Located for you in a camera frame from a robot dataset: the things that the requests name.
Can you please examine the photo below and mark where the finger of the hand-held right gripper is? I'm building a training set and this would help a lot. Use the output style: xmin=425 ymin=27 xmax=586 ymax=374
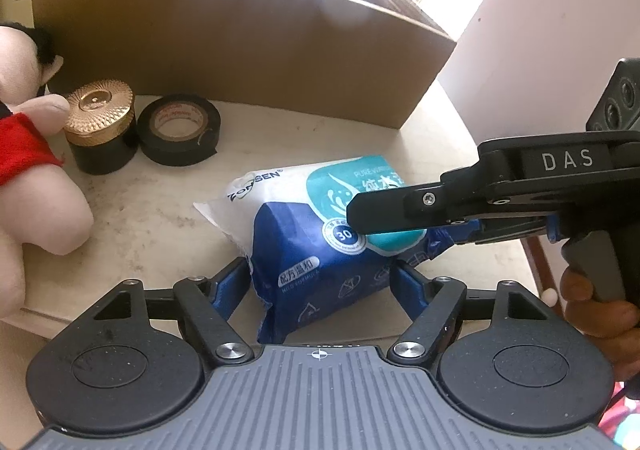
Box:
xmin=346 ymin=165 xmax=561 ymax=248

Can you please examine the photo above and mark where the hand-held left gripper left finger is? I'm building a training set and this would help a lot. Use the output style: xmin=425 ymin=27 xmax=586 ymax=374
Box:
xmin=92 ymin=260 xmax=256 ymax=365

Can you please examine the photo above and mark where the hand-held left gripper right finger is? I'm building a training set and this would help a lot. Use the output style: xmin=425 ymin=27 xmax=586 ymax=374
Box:
xmin=387 ymin=262 xmax=547 ymax=365

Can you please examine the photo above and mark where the blue wet wipes pack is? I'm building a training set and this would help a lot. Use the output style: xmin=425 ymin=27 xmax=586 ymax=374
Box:
xmin=194 ymin=157 xmax=481 ymax=345

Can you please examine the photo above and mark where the black tape roll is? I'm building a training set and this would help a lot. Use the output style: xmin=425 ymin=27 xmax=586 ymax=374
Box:
xmin=136 ymin=94 xmax=221 ymax=167

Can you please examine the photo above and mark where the black jar with gold lid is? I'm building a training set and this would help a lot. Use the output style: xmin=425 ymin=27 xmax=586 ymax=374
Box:
xmin=63 ymin=78 xmax=137 ymax=175

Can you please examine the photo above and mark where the brown cardboard box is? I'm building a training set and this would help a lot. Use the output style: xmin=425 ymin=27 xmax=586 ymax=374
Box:
xmin=31 ymin=0 xmax=458 ymax=131

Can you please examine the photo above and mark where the beige desktop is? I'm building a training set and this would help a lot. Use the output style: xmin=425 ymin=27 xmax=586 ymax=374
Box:
xmin=20 ymin=80 xmax=551 ymax=346

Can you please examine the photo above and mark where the person's right hand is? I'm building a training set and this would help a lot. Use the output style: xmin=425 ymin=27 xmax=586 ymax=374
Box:
xmin=559 ymin=265 xmax=640 ymax=400

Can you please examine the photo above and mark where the plush doll with red skirt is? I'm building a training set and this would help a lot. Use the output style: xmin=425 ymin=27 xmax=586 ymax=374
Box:
xmin=0 ymin=24 xmax=96 ymax=318

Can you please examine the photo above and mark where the pale teal cloth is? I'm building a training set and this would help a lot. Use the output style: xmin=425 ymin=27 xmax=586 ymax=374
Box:
xmin=597 ymin=382 xmax=640 ymax=450

